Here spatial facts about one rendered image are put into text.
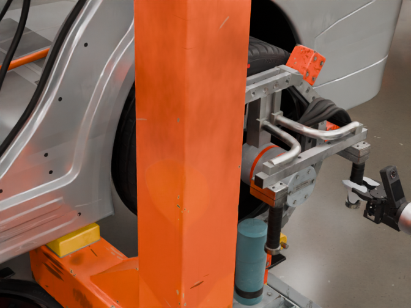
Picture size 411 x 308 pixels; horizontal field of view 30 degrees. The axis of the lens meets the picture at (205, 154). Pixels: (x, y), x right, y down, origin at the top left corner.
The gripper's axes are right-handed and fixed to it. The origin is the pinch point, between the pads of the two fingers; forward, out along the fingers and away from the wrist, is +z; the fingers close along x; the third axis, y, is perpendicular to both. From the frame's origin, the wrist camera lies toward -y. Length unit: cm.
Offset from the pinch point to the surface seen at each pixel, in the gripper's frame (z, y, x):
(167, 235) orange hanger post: -9, -20, -76
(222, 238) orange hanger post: -14, -17, -64
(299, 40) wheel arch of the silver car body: 38.4, -26.2, 17.4
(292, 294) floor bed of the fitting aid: 32, 75, 20
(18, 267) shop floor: 122, 83, -47
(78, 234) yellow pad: 39, 10, -68
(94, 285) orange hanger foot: 23, 15, -74
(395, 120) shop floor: 103, 83, 185
